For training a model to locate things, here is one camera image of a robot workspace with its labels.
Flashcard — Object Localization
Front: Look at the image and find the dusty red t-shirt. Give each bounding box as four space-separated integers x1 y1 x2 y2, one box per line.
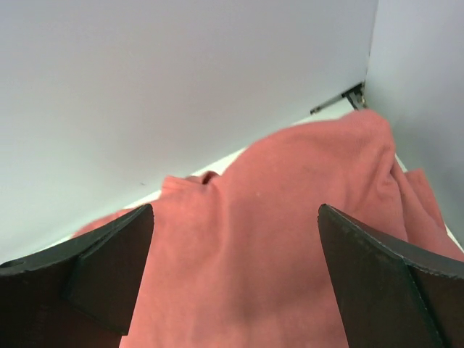
70 108 464 348

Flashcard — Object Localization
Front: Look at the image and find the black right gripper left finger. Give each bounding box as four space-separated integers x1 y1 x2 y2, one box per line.
1 204 154 348

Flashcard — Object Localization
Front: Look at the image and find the aluminium frame rail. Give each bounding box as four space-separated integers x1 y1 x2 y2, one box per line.
310 82 367 115

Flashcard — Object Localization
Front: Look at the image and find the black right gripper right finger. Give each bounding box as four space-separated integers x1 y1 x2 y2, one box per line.
318 204 463 348

